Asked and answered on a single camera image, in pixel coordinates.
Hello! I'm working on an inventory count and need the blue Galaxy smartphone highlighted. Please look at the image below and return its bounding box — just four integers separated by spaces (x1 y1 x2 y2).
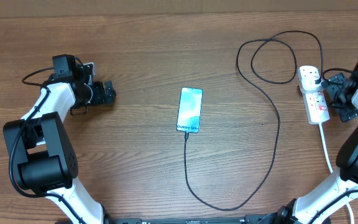
176 87 203 133

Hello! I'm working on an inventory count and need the black USB charging cable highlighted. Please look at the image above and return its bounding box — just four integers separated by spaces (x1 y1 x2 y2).
183 30 324 212

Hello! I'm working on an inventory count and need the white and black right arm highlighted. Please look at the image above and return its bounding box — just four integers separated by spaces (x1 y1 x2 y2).
260 61 358 223

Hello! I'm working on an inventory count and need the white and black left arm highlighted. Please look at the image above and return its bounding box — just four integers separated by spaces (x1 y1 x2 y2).
3 54 116 223

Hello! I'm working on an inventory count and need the white power extension strip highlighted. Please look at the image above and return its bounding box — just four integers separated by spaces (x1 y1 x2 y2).
297 65 329 125

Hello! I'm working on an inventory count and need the white power strip cord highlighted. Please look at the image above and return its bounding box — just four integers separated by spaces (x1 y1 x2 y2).
318 122 356 224

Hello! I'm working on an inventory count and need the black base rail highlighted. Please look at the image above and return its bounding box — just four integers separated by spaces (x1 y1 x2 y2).
105 213 275 224

